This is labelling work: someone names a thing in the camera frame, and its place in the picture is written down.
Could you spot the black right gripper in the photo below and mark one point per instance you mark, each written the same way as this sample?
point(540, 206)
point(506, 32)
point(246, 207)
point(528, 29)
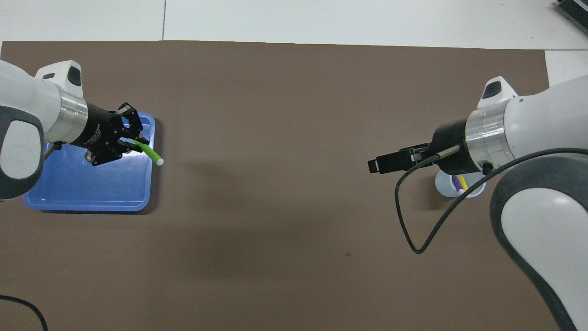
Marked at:
point(452, 135)

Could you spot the purple pen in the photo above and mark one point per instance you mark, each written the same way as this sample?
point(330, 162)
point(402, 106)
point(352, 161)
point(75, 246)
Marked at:
point(456, 182)

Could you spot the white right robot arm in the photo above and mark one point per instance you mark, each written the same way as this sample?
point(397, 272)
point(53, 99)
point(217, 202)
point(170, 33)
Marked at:
point(542, 128)

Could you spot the green pen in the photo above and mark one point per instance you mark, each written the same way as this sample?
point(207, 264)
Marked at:
point(154, 156)

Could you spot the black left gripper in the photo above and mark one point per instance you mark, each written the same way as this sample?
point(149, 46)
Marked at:
point(98, 128)

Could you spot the yellow pen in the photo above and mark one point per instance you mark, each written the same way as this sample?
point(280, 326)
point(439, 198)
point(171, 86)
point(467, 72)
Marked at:
point(464, 182)

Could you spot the blue plastic tray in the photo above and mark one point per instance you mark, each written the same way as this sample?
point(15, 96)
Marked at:
point(92, 188)

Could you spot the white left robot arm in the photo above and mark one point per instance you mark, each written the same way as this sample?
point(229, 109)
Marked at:
point(27, 101)

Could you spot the brown table mat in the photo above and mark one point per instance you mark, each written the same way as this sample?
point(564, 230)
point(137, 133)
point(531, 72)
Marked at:
point(275, 115)

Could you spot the dark grey laptop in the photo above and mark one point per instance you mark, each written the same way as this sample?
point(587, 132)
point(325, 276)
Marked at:
point(576, 11)

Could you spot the translucent plastic cup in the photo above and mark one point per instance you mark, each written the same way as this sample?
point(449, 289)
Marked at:
point(443, 184)

